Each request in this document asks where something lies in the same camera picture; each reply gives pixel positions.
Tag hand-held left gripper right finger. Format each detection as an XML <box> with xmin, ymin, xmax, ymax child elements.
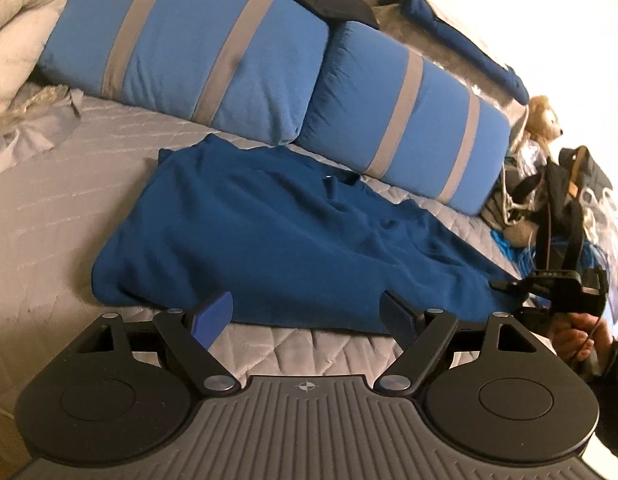
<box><xmin>371</xmin><ymin>290</ymin><xmax>540</xmax><ymax>396</ymax></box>

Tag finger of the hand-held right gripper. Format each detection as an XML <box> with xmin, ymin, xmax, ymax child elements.
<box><xmin>489</xmin><ymin>276</ymin><xmax>537</xmax><ymax>297</ymax></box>
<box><xmin>516</xmin><ymin>309</ymin><xmax>557</xmax><ymax>337</ymax></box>

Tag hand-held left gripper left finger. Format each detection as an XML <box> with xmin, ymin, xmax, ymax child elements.
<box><xmin>71</xmin><ymin>290</ymin><xmax>240</xmax><ymax>396</ymax></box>

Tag blue sweatshirt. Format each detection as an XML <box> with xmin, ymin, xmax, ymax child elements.
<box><xmin>91</xmin><ymin>132</ymin><xmax>532</xmax><ymax>338</ymax></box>

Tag person's right forearm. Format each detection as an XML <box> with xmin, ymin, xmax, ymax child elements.
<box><xmin>588</xmin><ymin>331</ymin><xmax>618</xmax><ymax>413</ymax></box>

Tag person's right hand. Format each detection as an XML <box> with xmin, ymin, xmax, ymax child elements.
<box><xmin>548</xmin><ymin>312</ymin><xmax>616</xmax><ymax>377</ymax></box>

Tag clear plastic bag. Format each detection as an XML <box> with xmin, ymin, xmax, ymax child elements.
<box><xmin>583</xmin><ymin>185</ymin><xmax>618</xmax><ymax>263</ymax></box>

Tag black bag with clutter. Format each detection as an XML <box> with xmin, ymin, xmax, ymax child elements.
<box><xmin>536</xmin><ymin>147</ymin><xmax>614</xmax><ymax>272</ymax></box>

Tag striped canvas tote bag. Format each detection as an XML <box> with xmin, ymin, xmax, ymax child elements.
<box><xmin>483</xmin><ymin>167</ymin><xmax>520</xmax><ymax>232</ymax></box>

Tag wooden hanger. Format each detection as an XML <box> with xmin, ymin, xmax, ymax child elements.
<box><xmin>568</xmin><ymin>146</ymin><xmax>590</xmax><ymax>197</ymax></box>

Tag brown teddy bear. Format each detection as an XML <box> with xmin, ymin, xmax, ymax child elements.
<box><xmin>511</xmin><ymin>95</ymin><xmax>564</xmax><ymax>162</ymax></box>

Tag grey quilted bedspread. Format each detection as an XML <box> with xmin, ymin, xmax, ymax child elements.
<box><xmin>0</xmin><ymin>95</ymin><xmax>524</xmax><ymax>401</ymax></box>

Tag grey furry blanket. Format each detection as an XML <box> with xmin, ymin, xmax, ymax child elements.
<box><xmin>364</xmin><ymin>0</ymin><xmax>526</xmax><ymax>122</ymax></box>

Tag navy blue garment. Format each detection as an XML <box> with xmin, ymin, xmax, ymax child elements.
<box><xmin>399</xmin><ymin>0</ymin><xmax>530</xmax><ymax>104</ymax></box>

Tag grey cloth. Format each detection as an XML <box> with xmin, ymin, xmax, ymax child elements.
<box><xmin>0</xmin><ymin>87</ymin><xmax>86</xmax><ymax>179</ymax></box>

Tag blue grey-striped pillow with stain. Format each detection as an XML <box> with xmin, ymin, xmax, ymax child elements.
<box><xmin>36</xmin><ymin>0</ymin><xmax>331</xmax><ymax>147</ymax></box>

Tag white lace fabric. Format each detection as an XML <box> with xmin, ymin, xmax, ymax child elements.
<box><xmin>4</xmin><ymin>85</ymin><xmax>70</xmax><ymax>127</ymax></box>

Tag white comforter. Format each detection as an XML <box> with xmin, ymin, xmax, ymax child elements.
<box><xmin>0</xmin><ymin>0</ymin><xmax>70</xmax><ymax>117</ymax></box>

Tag blue cable coil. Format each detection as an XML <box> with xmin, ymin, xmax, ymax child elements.
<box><xmin>493</xmin><ymin>230</ymin><xmax>610</xmax><ymax>281</ymax></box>

